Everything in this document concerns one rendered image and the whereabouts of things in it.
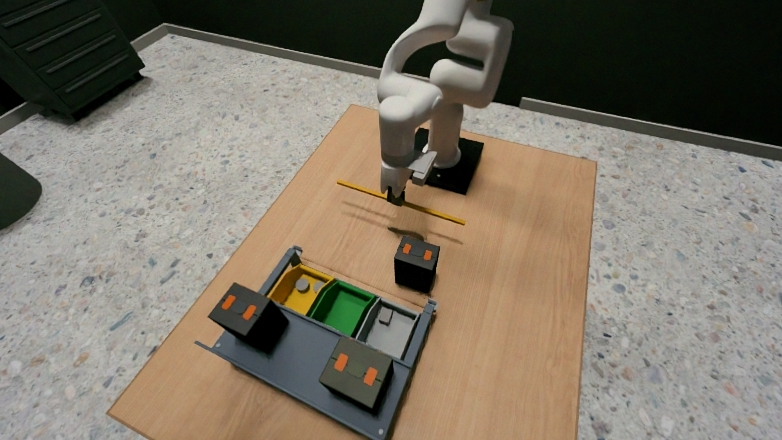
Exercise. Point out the yellow open-front bin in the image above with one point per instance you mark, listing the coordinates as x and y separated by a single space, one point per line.
286 293

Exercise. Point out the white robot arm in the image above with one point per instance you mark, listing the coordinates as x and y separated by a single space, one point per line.
407 103

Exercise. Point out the yellow bar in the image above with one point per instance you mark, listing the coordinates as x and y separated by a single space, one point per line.
404 203

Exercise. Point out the green open bin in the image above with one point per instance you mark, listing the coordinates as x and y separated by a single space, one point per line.
344 308

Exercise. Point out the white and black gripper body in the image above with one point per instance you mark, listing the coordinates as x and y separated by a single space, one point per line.
394 176

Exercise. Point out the grey open bin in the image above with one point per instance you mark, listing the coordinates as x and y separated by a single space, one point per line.
389 339

